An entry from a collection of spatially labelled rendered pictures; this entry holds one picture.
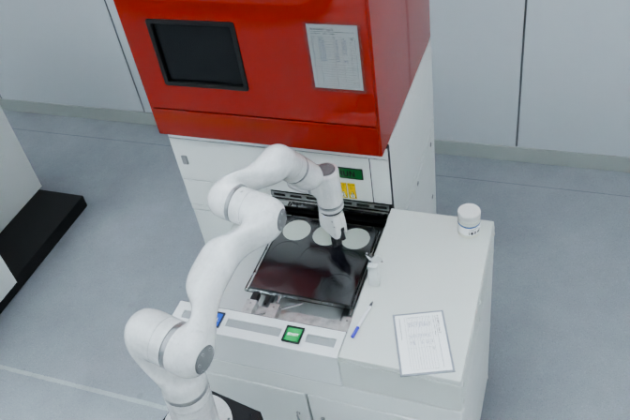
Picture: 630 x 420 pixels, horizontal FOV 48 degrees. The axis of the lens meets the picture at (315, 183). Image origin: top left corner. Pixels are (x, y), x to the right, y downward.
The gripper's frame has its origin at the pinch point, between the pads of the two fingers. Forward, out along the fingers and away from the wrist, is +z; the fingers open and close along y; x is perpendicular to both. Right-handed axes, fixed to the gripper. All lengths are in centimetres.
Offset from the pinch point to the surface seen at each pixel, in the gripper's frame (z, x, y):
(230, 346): 1, -50, 12
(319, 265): 2.1, -10.2, 3.6
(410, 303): -4.5, -1.8, 39.6
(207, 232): 23, -24, -59
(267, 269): 2.1, -24.1, -7.0
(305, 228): 2.0, -3.5, -14.2
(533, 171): 92, 159, -46
